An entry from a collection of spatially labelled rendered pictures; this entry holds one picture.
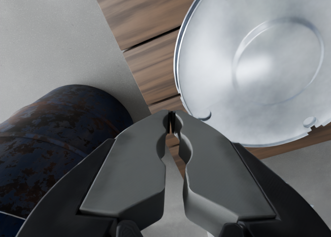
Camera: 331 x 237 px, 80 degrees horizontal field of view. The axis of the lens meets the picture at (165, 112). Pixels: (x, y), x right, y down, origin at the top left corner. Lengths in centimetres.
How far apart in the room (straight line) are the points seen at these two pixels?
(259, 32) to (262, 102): 11
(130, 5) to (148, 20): 3
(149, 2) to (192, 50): 8
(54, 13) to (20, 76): 25
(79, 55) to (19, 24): 18
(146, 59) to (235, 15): 13
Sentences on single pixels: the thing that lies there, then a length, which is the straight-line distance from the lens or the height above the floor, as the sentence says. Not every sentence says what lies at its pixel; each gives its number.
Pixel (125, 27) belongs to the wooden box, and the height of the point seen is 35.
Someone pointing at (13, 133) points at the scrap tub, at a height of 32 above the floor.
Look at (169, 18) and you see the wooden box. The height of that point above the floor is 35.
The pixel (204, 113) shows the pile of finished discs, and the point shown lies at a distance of 34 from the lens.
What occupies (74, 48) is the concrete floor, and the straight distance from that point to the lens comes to 72.
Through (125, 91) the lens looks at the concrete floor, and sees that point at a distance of 71.
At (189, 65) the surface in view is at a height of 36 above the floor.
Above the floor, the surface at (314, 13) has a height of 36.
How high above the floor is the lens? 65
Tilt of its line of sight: 62 degrees down
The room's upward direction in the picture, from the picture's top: 180 degrees clockwise
